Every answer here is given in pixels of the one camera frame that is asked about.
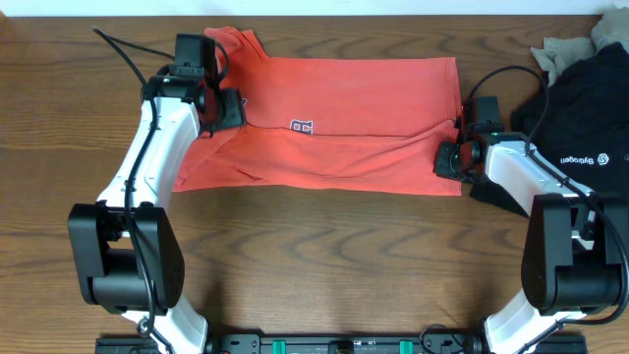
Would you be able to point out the grey cloth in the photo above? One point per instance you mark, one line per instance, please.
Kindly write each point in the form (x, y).
(556, 55)

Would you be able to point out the black garment with logo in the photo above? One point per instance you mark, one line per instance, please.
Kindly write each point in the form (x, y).
(582, 125)

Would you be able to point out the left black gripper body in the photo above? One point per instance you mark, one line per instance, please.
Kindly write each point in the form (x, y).
(231, 110)

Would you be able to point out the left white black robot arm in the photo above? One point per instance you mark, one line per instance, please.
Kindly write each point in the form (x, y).
(126, 254)

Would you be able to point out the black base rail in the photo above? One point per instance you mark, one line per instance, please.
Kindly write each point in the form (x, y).
(431, 342)

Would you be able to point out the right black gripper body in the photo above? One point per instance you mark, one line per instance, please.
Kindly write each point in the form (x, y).
(444, 160)

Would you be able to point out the orange red t-shirt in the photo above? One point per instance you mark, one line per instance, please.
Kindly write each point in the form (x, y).
(348, 124)

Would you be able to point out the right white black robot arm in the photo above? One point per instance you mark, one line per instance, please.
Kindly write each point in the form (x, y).
(574, 268)

